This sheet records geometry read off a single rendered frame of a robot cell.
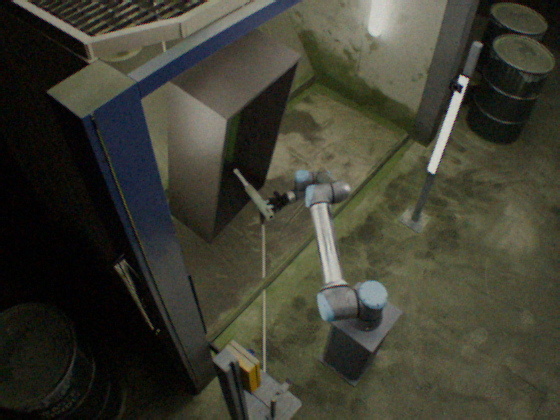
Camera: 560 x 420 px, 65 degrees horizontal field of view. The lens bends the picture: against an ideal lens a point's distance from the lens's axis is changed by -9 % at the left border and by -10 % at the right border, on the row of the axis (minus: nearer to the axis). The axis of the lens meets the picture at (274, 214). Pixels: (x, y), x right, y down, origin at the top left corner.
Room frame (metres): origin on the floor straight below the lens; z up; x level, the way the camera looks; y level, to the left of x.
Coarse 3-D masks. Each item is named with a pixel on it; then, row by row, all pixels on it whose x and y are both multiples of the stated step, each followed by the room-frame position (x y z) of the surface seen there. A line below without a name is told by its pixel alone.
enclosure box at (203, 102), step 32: (256, 32) 2.18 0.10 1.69; (224, 64) 1.91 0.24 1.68; (256, 64) 1.94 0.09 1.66; (288, 64) 1.97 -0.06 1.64; (192, 96) 1.67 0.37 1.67; (224, 96) 1.70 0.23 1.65; (256, 96) 1.74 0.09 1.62; (288, 96) 2.08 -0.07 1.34; (192, 128) 1.69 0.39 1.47; (224, 128) 1.57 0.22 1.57; (256, 128) 2.22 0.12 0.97; (192, 160) 1.71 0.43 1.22; (224, 160) 2.36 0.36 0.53; (256, 160) 2.22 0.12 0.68; (192, 192) 1.73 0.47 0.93; (224, 192) 2.09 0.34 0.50; (192, 224) 1.77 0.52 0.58; (224, 224) 1.85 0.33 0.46
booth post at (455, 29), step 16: (448, 0) 3.17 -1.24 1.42; (464, 0) 3.09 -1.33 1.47; (448, 16) 3.15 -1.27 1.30; (464, 16) 3.07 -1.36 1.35; (448, 32) 3.13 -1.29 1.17; (464, 32) 3.08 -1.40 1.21; (448, 48) 3.10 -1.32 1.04; (432, 64) 3.16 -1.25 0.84; (448, 64) 3.08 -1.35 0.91; (432, 80) 3.14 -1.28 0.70; (448, 80) 3.06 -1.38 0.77; (432, 96) 3.11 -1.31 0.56; (448, 96) 3.16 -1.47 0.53; (432, 112) 3.09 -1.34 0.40; (416, 128) 3.15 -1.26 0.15; (432, 128) 3.06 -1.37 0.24
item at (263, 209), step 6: (240, 180) 2.16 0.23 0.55; (246, 186) 2.08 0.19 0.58; (246, 192) 2.06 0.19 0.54; (252, 192) 2.03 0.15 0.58; (252, 198) 1.99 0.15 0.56; (258, 198) 1.98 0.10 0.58; (258, 204) 1.93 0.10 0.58; (264, 204) 1.92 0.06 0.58; (264, 210) 1.87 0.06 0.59; (270, 210) 1.88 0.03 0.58; (264, 216) 1.86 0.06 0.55; (270, 216) 1.83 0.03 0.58; (264, 222) 1.92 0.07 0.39
